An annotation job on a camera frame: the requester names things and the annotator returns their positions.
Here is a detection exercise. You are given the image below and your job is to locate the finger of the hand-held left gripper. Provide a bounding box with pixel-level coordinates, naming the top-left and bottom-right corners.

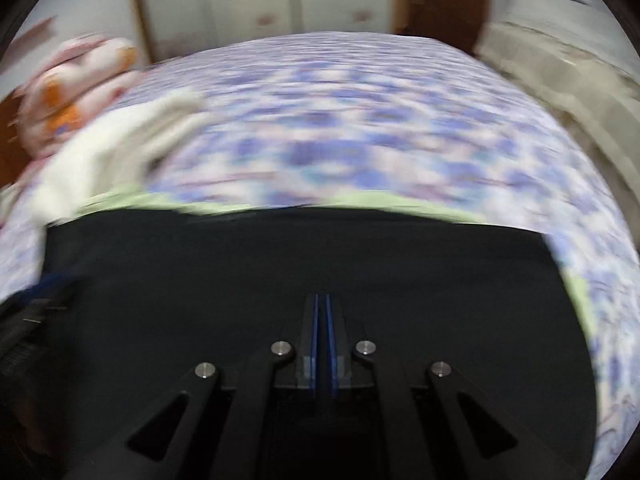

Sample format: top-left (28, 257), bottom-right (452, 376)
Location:
top-left (17, 271), bottom-right (78, 307)

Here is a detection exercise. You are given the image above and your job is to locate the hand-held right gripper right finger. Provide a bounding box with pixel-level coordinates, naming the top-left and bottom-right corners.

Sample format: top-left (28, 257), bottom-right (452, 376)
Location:
top-left (325, 292), bottom-right (576, 480)

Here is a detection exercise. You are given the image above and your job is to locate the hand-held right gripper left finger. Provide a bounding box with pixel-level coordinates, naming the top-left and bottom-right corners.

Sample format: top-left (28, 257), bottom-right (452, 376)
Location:
top-left (65, 292), bottom-right (321, 480)

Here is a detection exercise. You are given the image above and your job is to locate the green and black hooded jacket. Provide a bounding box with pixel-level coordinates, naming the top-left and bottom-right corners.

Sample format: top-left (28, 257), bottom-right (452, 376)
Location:
top-left (45, 187), bottom-right (601, 480)

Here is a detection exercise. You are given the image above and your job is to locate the white fleece garment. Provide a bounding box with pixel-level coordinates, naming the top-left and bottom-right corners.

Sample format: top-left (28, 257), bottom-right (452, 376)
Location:
top-left (0, 87), bottom-right (216, 231)

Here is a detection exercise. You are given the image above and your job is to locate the brown wooden headboard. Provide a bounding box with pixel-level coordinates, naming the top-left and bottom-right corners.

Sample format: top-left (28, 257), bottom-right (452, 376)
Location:
top-left (0, 95), bottom-right (31, 186)

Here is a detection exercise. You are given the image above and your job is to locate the pink bear print quilt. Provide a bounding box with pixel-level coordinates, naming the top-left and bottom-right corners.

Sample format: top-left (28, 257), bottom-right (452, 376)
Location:
top-left (15, 35), bottom-right (141, 161)

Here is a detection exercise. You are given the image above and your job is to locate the bed with purple floral sheet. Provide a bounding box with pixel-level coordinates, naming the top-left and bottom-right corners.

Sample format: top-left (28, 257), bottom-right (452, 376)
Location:
top-left (0, 30), bottom-right (640, 480)

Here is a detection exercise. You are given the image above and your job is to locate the floral door wardrobe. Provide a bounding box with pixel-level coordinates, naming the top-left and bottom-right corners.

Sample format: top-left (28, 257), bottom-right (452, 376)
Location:
top-left (127, 0), bottom-right (401, 61)

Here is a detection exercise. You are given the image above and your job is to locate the brown wooden door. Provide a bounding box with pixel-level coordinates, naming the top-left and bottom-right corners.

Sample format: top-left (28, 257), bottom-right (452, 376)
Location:
top-left (395, 0), bottom-right (491, 56)

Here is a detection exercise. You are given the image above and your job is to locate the beige cloth covered furniture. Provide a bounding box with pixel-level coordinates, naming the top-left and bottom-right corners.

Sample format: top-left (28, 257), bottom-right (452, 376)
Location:
top-left (475, 0), bottom-right (640, 251)

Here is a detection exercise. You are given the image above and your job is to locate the brown wall strip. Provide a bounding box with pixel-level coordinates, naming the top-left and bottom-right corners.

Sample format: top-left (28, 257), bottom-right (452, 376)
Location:
top-left (10, 17), bottom-right (58, 56)

